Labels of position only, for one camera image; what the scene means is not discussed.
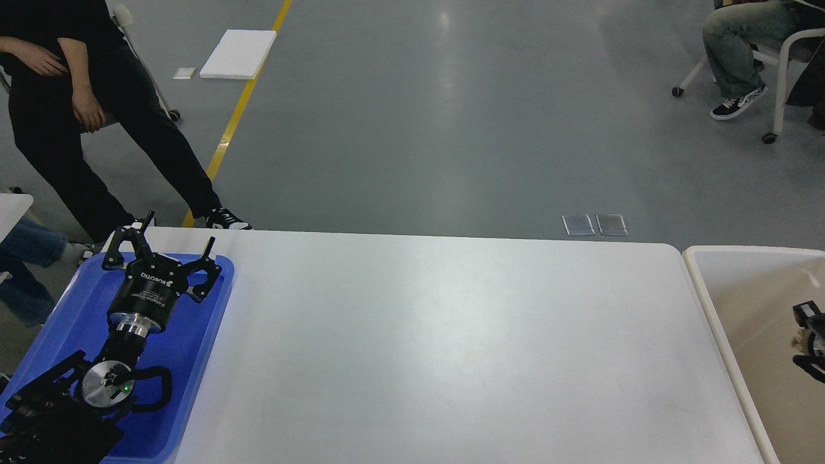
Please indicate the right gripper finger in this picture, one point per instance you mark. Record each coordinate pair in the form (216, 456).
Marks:
(812, 365)
(808, 315)

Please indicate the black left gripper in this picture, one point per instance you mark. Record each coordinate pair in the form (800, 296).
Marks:
(154, 282)

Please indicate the brown paper ball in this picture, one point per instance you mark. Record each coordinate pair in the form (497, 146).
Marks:
(799, 341)

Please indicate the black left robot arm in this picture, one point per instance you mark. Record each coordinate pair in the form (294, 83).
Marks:
(114, 376)

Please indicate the beige plastic bin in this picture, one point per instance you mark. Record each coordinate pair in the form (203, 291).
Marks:
(748, 293)

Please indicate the blue plastic tray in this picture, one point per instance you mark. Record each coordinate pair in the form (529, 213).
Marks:
(79, 323)

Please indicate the person in blue jeans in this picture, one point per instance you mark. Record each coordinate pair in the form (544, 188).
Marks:
(28, 242)

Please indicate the white side table corner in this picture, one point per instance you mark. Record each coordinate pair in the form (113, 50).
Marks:
(13, 207)

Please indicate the small white floor card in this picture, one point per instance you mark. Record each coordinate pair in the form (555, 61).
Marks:
(184, 73)

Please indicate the person in black clothes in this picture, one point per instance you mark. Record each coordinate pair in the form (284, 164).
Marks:
(71, 69)

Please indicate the right clear floor plate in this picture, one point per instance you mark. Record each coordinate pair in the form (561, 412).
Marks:
(612, 224)

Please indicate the clear floor plate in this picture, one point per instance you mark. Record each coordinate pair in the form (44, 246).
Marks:
(612, 224)
(578, 224)

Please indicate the white foam board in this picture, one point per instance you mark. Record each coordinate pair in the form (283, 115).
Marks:
(239, 55)

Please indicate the left clear floor plate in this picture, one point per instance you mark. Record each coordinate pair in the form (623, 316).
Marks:
(578, 224)

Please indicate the grey office chair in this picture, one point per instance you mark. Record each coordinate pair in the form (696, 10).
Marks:
(122, 17)

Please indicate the seated person in jeans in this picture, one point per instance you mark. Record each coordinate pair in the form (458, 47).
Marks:
(728, 34)

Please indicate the white frame chair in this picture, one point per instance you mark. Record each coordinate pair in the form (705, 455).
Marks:
(799, 47)

